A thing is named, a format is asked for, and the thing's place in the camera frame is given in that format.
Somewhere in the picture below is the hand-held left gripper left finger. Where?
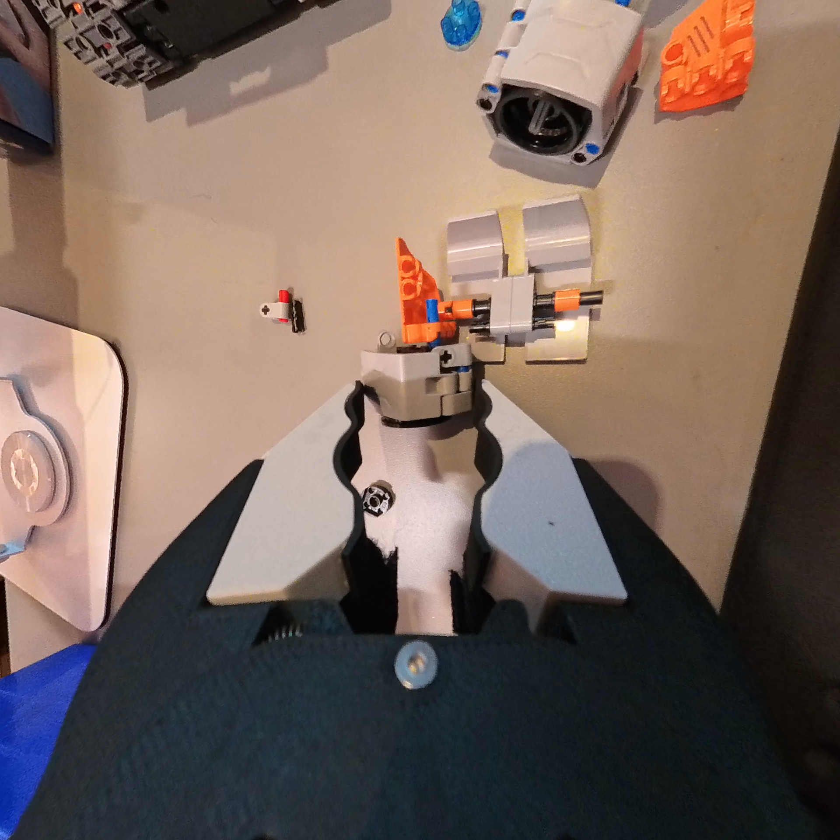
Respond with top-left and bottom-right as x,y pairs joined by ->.
205,382 -> 400,634

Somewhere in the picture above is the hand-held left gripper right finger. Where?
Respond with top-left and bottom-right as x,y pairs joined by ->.
448,379 -> 627,634

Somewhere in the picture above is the grey orange brick wheel assembly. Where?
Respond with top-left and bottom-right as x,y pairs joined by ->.
359,195 -> 609,431

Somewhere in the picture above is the blue bin with tag label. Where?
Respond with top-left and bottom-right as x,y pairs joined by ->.
0,642 -> 93,840

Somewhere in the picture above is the small grey brick hinge assembly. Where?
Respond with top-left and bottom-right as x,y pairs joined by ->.
476,0 -> 648,166

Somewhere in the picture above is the small grey connector red pin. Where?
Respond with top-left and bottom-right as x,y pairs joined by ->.
257,287 -> 297,324

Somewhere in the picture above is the white document stand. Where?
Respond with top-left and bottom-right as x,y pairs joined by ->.
0,304 -> 130,635

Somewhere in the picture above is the orange curved brick piece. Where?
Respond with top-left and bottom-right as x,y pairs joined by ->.
655,0 -> 757,114

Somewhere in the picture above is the grey orange tracked brick robot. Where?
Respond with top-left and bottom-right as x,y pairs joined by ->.
49,0 -> 330,91

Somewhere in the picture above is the small blue brick pin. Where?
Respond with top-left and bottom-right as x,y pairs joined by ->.
437,0 -> 487,51

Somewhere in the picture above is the dark blue toy box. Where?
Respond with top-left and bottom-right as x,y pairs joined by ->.
0,0 -> 57,156

